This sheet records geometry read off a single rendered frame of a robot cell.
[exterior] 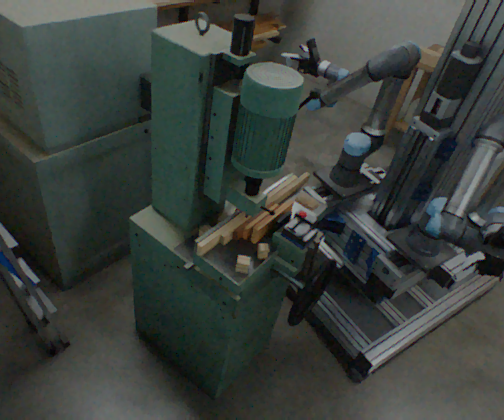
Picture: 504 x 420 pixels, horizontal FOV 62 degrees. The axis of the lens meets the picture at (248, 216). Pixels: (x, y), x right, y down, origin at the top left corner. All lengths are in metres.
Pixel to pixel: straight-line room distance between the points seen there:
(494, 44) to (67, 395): 2.26
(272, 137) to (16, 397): 1.65
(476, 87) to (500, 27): 0.21
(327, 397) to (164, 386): 0.81
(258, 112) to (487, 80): 0.94
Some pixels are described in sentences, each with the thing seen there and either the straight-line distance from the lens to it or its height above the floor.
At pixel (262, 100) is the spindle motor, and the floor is 1.46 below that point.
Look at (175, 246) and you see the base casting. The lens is 1.62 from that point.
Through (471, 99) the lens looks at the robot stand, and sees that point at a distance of 1.84.
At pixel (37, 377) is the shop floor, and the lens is 2.30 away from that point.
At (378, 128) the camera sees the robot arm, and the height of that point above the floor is 1.08.
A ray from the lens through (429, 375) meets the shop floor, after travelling 2.61.
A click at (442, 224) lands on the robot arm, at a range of 1.52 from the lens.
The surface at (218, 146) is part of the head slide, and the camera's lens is 1.39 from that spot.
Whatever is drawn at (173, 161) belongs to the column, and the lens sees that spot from 1.53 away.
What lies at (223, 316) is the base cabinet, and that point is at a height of 0.67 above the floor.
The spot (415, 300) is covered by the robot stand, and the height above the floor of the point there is 0.22.
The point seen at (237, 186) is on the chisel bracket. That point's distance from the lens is 1.49.
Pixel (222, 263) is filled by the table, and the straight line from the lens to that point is 1.45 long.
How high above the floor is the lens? 1.99
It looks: 42 degrees down
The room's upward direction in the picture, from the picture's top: 12 degrees clockwise
